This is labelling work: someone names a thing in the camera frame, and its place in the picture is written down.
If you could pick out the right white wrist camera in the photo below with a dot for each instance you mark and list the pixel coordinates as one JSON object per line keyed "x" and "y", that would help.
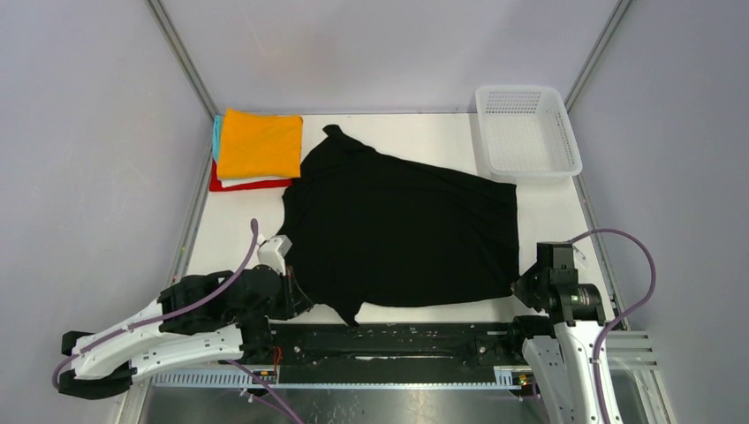
{"x": 580, "y": 258}

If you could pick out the aluminium frame rail right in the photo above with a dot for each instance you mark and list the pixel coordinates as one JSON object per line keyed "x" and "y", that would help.
{"x": 614, "y": 21}

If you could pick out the folded white t shirt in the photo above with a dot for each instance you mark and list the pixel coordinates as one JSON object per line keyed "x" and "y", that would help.
{"x": 246, "y": 181}

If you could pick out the folded red t shirt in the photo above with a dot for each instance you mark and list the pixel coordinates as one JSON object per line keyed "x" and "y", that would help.
{"x": 234, "y": 185}

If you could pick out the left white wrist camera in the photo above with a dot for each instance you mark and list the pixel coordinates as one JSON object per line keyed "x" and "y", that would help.
{"x": 271, "y": 253}

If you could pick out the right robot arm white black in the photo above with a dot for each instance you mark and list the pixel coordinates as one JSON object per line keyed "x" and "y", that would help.
{"x": 560, "y": 340}

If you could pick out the white plastic basket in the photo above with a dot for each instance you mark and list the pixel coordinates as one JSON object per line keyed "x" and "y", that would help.
{"x": 525, "y": 134}

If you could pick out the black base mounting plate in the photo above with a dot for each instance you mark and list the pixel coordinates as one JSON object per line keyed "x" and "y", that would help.
{"x": 400, "y": 352}

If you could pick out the folded cyan t shirt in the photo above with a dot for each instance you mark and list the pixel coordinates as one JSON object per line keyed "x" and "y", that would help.
{"x": 216, "y": 137}

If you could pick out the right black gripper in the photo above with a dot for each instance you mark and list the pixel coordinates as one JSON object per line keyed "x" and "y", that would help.
{"x": 519, "y": 288}

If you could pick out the white slotted cable duct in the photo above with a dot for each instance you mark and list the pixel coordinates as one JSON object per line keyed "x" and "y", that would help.
{"x": 233, "y": 378}

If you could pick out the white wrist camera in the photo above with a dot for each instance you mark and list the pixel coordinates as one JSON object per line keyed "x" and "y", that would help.
{"x": 580, "y": 258}
{"x": 271, "y": 253}

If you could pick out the folded orange t shirt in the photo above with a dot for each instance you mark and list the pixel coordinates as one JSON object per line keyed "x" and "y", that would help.
{"x": 258, "y": 146}

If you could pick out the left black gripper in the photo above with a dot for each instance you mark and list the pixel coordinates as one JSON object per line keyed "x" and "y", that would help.
{"x": 295, "y": 303}

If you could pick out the aluminium frame rail left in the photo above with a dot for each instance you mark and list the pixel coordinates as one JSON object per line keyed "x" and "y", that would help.
{"x": 182, "y": 55}

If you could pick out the black t shirt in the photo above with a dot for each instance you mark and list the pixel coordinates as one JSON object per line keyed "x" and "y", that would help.
{"x": 370, "y": 228}

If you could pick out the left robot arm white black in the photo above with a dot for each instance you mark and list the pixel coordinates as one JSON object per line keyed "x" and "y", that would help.
{"x": 220, "y": 316}

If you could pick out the aluminium frame rail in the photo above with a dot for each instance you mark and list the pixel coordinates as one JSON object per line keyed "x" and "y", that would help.
{"x": 614, "y": 21}
{"x": 182, "y": 55}

